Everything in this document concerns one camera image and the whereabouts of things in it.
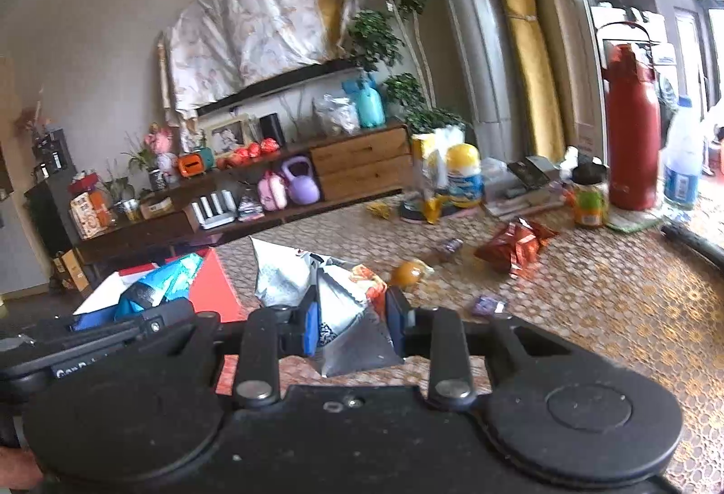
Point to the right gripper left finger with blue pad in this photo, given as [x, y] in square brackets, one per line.
[271, 334]

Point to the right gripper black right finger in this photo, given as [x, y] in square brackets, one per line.
[439, 336]

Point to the packaged braised egg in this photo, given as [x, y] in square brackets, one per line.
[409, 273]

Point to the silver foil snack bag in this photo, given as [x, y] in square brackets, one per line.
[352, 302]

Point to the small purple brown candy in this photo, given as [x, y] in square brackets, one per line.
[449, 248]

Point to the blue snack packet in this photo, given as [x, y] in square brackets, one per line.
[162, 285]

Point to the brown orange snack bag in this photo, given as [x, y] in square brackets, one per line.
[515, 246]

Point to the person's hand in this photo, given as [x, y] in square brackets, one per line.
[18, 469]

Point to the red white cardboard box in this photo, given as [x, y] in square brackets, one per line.
[198, 277]

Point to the round dark tray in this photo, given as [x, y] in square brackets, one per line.
[420, 211]

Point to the white router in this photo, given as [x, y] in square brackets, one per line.
[214, 210]

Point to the small yellow wrapped candy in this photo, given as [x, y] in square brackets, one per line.
[380, 209]

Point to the pink toy case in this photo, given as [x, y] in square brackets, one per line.
[272, 192]

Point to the yellow lid vitamin bottle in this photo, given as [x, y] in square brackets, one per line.
[465, 185]

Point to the purple kettlebell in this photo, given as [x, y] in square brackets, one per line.
[302, 189]

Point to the orange snack box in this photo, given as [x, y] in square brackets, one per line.
[91, 214]

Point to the stack of books and boxes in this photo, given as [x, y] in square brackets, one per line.
[527, 186]

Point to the wooden tv cabinet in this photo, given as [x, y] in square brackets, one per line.
[347, 169]

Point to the small potted plant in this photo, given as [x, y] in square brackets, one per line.
[118, 179]

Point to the red apples pile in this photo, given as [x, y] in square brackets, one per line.
[248, 154]

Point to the yellow standing snack pouch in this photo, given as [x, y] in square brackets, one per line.
[429, 152]

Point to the orange clock radio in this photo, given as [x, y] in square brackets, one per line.
[196, 163]

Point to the framed photo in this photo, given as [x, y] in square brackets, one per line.
[226, 137]

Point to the black cylinder speaker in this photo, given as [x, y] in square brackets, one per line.
[271, 128]

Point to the black lid glass jar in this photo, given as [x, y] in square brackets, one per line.
[590, 195]

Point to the pink plush toy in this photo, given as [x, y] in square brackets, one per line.
[159, 141]

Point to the green coaster mat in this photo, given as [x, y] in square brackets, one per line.
[628, 222]

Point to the clear plastic bag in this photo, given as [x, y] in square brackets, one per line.
[335, 115]

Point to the teal water jug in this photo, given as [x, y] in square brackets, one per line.
[363, 92]

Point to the yellow curtain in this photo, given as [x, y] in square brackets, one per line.
[542, 107]

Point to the black folded umbrella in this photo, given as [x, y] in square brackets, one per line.
[678, 233]

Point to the clear plastic water bottle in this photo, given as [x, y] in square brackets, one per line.
[684, 154]

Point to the tall potted green tree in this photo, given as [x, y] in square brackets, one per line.
[387, 33]

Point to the floral cloth covered tv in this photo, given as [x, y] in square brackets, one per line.
[217, 48]

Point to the red thermos bottle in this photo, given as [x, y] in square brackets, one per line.
[632, 125]

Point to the standing air conditioner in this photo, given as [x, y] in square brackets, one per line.
[494, 90]

